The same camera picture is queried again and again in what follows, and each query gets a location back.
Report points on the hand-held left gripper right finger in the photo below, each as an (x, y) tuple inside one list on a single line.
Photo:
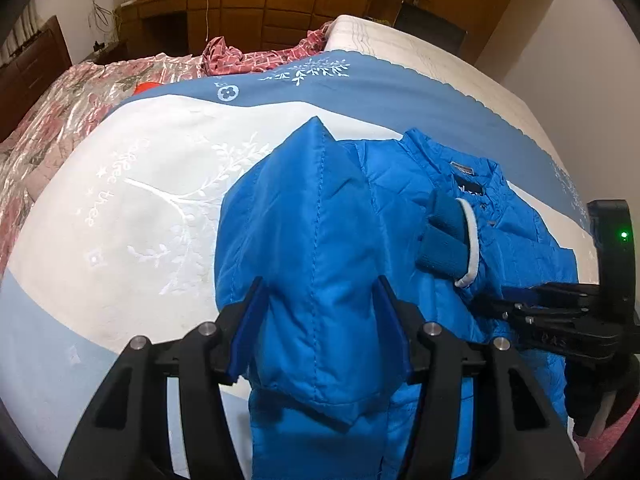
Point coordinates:
[(395, 327)]

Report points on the pink floral quilt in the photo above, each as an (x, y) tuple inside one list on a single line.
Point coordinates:
[(60, 110)]

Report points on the wooden desk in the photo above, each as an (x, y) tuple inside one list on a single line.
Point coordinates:
[(165, 12)]

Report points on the striped curtain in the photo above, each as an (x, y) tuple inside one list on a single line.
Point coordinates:
[(20, 30)]

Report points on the red patterned cloth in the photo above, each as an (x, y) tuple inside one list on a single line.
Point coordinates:
[(235, 60)]

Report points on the blue and white blanket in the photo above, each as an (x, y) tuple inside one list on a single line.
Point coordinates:
[(150, 185)]

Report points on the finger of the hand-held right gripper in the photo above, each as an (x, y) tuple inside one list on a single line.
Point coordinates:
[(505, 312), (560, 291)]

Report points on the blue padded jacket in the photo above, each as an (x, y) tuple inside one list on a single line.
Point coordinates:
[(310, 240)]

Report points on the wooden wardrobe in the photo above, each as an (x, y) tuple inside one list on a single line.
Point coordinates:
[(300, 0)]

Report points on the black television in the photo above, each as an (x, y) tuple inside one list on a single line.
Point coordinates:
[(430, 25)]

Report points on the white mattress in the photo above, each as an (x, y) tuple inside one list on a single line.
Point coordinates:
[(425, 55)]

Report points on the dark wooden headboard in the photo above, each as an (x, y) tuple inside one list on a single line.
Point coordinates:
[(35, 70)]

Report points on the small orange object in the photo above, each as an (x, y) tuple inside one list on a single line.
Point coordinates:
[(146, 88)]

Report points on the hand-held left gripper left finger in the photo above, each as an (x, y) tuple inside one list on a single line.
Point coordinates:
[(245, 332)]

